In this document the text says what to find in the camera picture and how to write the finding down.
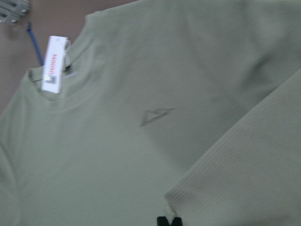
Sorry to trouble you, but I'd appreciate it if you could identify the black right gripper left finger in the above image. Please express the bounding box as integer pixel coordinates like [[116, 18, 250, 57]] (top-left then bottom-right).
[[157, 210, 170, 226]]

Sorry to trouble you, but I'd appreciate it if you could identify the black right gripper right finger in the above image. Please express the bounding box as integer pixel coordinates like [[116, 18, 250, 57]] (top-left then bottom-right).
[[171, 211, 183, 226]]

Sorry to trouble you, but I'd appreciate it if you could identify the olive green long-sleeve shirt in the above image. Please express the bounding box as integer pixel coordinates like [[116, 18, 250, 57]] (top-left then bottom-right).
[[0, 0, 301, 226]]

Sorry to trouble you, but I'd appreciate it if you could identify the white Miniso hang tag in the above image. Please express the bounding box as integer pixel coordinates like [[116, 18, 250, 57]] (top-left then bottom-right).
[[41, 36, 69, 94]]

